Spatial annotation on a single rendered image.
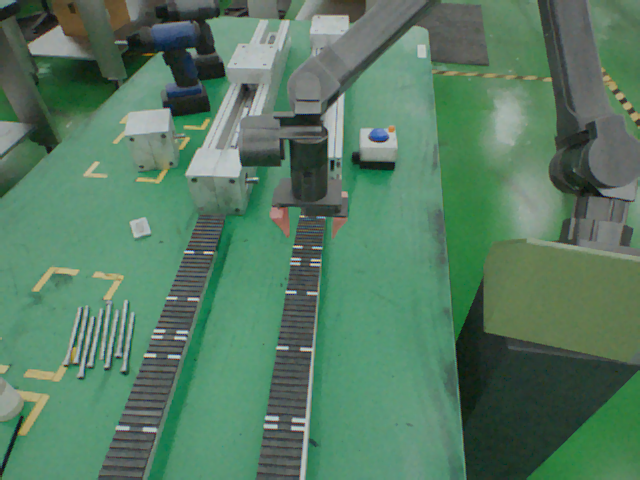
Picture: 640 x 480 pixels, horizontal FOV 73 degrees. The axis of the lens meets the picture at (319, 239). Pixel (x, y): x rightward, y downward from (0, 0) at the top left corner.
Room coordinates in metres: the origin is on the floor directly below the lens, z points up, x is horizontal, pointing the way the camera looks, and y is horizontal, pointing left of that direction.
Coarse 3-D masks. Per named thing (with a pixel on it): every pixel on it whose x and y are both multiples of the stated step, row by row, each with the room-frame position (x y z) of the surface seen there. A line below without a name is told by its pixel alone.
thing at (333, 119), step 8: (312, 48) 1.30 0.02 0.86; (320, 48) 1.30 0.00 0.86; (336, 104) 0.95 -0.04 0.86; (328, 112) 0.99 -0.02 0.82; (336, 112) 0.91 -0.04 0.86; (328, 120) 0.95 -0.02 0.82; (336, 120) 0.88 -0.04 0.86; (328, 128) 0.91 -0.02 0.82; (336, 128) 0.84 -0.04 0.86; (336, 136) 0.81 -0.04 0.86; (336, 144) 0.78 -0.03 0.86; (336, 152) 0.75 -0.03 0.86; (336, 160) 0.73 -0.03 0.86; (336, 168) 0.73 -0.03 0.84; (328, 176) 0.73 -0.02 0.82; (336, 176) 0.74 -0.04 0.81
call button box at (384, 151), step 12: (360, 132) 0.87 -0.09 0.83; (360, 144) 0.83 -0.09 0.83; (372, 144) 0.82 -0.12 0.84; (384, 144) 0.82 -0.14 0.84; (396, 144) 0.81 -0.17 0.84; (360, 156) 0.81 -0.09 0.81; (372, 156) 0.81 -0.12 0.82; (384, 156) 0.80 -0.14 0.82; (360, 168) 0.81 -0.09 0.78; (372, 168) 0.81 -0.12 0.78; (384, 168) 0.80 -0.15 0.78
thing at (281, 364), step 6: (276, 360) 0.31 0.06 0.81; (282, 360) 0.31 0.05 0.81; (288, 360) 0.31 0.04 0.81; (294, 360) 0.31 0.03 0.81; (300, 360) 0.31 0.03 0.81; (306, 360) 0.31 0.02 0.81; (276, 366) 0.30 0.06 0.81; (282, 366) 0.30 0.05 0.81; (288, 366) 0.30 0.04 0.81; (294, 366) 0.30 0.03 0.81; (300, 366) 0.30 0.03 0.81; (306, 366) 0.30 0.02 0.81; (294, 372) 0.29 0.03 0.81; (300, 372) 0.29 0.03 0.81; (306, 372) 0.29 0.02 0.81
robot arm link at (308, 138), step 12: (288, 132) 0.53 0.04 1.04; (300, 132) 0.53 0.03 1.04; (312, 132) 0.53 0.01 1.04; (324, 132) 0.54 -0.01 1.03; (300, 144) 0.51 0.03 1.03; (312, 144) 0.51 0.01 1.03; (324, 144) 0.52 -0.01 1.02; (300, 156) 0.51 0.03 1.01; (312, 156) 0.51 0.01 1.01; (324, 156) 0.52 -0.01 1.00; (300, 168) 0.51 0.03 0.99; (312, 168) 0.51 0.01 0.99
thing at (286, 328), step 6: (282, 324) 0.37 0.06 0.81; (288, 324) 0.37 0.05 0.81; (294, 324) 0.37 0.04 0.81; (300, 324) 0.37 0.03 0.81; (306, 324) 0.37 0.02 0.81; (312, 324) 0.37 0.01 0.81; (282, 330) 0.36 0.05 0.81; (288, 330) 0.36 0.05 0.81; (294, 330) 0.36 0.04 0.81; (300, 330) 0.36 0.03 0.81; (306, 330) 0.36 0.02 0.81; (312, 330) 0.36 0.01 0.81
